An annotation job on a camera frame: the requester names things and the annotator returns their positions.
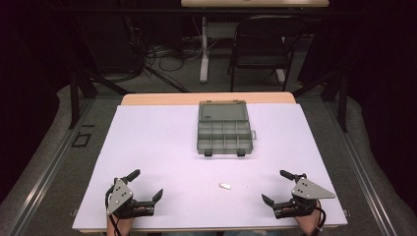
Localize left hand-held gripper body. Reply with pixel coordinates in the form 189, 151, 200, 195
104, 177, 146, 220

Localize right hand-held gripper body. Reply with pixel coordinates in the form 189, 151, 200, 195
282, 173, 337, 220

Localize person's left hand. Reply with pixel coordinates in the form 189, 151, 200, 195
106, 206, 148, 236

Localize person's right hand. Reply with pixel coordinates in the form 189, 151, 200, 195
283, 204, 325, 236

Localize white table cover sheet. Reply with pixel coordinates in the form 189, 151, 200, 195
71, 102, 349, 231

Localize grey-green compartment organizer box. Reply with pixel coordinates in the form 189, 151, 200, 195
196, 99, 258, 157

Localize black metal stand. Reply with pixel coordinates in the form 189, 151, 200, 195
68, 19, 133, 130
290, 57, 350, 134

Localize black folding chair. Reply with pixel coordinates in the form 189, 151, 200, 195
227, 14, 308, 93

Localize dark curtain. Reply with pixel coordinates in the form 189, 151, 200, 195
340, 0, 417, 207
0, 0, 72, 205

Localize white-legged wooden desk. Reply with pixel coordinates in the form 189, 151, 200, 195
180, 0, 330, 84

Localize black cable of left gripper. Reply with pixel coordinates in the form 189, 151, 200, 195
104, 187, 123, 236

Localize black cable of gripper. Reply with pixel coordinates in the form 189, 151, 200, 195
310, 199, 328, 236
104, 187, 123, 236

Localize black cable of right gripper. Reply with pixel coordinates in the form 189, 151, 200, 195
310, 199, 328, 236

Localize aluminium floor rail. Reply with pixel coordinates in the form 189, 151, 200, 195
5, 97, 96, 236
322, 100, 400, 236

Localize bundle of floor cables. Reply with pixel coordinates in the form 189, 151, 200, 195
129, 16, 205, 93

